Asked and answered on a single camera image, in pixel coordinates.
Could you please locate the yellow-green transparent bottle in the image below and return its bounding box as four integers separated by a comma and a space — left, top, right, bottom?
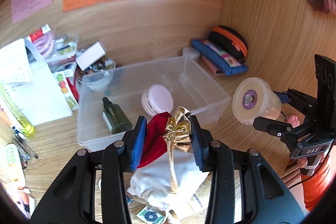
0, 82, 36, 139

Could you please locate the red and white box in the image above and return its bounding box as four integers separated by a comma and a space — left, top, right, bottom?
66, 77, 80, 104

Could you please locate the clear plastic storage box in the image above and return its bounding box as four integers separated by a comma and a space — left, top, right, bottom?
77, 55, 232, 152

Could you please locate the orange and white packet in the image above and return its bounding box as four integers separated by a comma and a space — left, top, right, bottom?
16, 186, 36, 219

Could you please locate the red and white packet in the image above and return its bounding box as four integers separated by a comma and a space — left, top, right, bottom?
28, 26, 51, 42

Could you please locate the white cloth drawstring pouch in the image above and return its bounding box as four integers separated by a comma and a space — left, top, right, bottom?
126, 152, 210, 214

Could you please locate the bowl of glass beads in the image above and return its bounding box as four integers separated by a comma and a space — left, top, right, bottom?
75, 57, 116, 83

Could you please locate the pale pink round container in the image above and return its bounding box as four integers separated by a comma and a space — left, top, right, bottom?
141, 84, 175, 116

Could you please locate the red velvet pouch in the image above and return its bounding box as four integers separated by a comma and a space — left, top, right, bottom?
136, 106, 193, 169

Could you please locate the beige printed packet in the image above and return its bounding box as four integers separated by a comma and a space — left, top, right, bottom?
171, 174, 213, 222

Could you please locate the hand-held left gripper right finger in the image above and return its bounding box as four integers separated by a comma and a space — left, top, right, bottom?
189, 115, 306, 224

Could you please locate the white card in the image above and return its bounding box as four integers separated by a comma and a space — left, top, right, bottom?
76, 42, 108, 71

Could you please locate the small white round jar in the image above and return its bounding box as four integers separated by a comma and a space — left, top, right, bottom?
182, 47, 201, 62

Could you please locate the green glass bottle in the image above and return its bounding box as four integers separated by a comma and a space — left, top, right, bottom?
102, 97, 133, 135

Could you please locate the clear tub with purple label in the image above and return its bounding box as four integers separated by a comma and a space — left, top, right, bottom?
232, 77, 282, 125

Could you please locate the pile of small packets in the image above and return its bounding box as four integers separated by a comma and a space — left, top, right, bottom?
47, 35, 79, 77

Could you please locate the printed white paper sheet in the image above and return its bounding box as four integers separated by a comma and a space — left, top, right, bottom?
0, 39, 33, 84

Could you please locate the wooden desktop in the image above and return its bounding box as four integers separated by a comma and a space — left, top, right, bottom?
0, 30, 315, 224

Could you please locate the black pen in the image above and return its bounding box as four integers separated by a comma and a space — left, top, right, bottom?
14, 132, 38, 159

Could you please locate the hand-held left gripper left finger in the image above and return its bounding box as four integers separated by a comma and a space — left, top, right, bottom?
31, 116, 148, 224

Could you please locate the person's right hand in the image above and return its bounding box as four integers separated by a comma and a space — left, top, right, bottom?
288, 114, 308, 168

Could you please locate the white and green tube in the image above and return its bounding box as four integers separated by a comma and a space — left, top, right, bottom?
5, 144, 25, 182

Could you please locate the fruit sticker sheet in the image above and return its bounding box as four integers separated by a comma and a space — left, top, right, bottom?
54, 72, 79, 110

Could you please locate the green and blue patterned card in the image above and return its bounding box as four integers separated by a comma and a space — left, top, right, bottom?
136, 206, 167, 224

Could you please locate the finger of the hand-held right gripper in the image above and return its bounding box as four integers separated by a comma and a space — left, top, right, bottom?
253, 116, 307, 144
273, 88, 317, 115

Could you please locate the small clear plastic bowl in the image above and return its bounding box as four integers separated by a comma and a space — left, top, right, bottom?
85, 69, 116, 92

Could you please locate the black case with orange zip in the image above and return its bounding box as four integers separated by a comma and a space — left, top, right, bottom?
208, 26, 248, 64

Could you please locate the large white paper sheet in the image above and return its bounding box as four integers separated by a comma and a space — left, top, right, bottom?
0, 40, 74, 126

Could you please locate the pink paper note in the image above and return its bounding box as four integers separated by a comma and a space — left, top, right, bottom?
11, 0, 53, 25

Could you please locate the clear pen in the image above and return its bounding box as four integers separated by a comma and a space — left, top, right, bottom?
13, 139, 30, 160

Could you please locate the thin black cable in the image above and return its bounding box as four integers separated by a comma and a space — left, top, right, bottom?
289, 145, 334, 189

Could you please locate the blue pencil case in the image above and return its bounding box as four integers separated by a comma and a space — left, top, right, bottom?
191, 39, 249, 76

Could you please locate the person's right forearm orange sleeve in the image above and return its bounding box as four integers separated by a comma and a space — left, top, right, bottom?
301, 153, 334, 211

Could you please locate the pink and white coiled cord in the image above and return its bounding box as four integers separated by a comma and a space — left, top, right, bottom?
31, 30, 55, 56

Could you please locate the pink notebook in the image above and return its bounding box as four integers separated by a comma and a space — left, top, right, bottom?
201, 55, 226, 77

